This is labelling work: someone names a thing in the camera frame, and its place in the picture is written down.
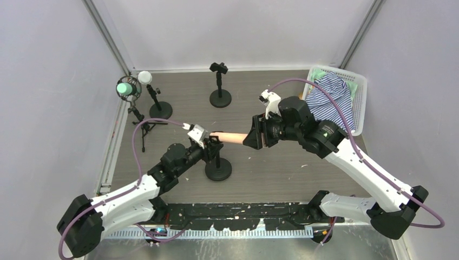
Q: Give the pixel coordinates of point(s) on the black shock mount stand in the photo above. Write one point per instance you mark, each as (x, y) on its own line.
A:
(218, 169)

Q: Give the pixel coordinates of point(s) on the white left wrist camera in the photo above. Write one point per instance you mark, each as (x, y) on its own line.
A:
(197, 133)

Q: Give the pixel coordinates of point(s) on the green microphone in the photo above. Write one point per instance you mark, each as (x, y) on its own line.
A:
(124, 88)

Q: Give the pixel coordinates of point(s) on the blue striped cloth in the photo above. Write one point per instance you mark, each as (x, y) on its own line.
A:
(338, 94)

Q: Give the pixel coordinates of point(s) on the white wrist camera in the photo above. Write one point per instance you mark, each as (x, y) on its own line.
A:
(271, 101)
(197, 133)

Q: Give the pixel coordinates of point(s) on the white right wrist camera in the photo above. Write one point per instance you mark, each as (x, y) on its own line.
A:
(271, 101)

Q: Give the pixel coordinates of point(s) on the aluminium frame rail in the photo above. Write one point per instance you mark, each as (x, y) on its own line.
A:
(104, 184)

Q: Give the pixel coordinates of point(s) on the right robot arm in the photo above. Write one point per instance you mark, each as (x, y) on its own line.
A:
(391, 207)

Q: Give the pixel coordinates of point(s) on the white microphone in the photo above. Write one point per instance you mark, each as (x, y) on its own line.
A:
(145, 77)

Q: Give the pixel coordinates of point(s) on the white plastic basket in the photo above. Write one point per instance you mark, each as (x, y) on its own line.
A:
(359, 101)

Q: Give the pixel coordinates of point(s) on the green cloth in basket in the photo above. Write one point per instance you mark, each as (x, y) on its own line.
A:
(319, 73)

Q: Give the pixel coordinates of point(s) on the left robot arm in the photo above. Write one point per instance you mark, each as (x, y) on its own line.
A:
(88, 221)

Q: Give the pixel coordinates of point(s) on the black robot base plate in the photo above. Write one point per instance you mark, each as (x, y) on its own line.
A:
(238, 216)

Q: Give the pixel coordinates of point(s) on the black stand with clip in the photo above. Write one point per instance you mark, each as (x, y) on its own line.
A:
(219, 98)

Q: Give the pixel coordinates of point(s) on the pink microphone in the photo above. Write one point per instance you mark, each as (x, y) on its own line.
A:
(234, 138)

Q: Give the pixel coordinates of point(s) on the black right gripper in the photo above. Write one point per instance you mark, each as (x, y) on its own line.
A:
(263, 130)

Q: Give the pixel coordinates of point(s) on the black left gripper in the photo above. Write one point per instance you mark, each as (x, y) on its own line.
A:
(211, 148)

